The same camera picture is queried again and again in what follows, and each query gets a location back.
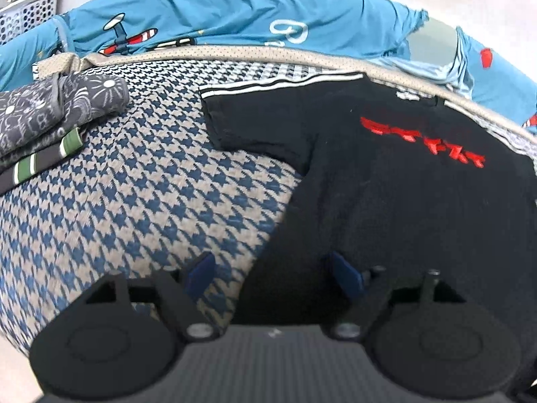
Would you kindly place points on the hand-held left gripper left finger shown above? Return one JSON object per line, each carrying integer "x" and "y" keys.
{"x": 199, "y": 275}

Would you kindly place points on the white plastic basket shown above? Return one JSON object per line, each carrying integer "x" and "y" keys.
{"x": 25, "y": 16}

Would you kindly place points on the blue airplane print bedsheet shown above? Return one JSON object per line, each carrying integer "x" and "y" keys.
{"x": 209, "y": 12}

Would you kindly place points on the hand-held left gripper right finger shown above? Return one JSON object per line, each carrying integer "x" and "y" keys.
{"x": 346, "y": 277}

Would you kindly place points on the black t-shirt red print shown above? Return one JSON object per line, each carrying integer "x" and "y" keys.
{"x": 398, "y": 201}

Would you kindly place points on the green striped folded garment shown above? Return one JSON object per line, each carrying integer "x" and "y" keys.
{"x": 42, "y": 161}

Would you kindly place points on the grey doodle print folded garment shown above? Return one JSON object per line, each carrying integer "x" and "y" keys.
{"x": 42, "y": 109}

